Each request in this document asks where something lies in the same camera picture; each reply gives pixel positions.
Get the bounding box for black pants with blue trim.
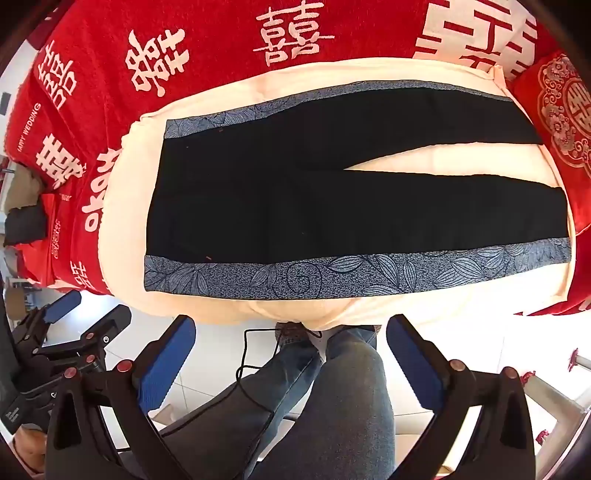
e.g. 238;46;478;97
143;81;572;300

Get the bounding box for person's left hand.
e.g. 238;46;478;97
9;424;47;479

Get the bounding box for metal rack with red knobs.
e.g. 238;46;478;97
521;371;590;479

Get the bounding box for dark clothes pile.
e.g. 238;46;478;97
2;161;50;248

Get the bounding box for cream towel mat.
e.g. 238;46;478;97
97;57;578;331

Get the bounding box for person's right jeans leg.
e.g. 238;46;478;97
250;326;396;479

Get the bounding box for brown shoe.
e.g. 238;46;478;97
274;322;322;348

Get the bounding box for red wedding sofa cover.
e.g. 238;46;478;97
4;1;590;326

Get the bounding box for red embroidered cushion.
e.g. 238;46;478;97
507;49;591;195

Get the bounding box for black cable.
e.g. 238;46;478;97
234;327;325;416

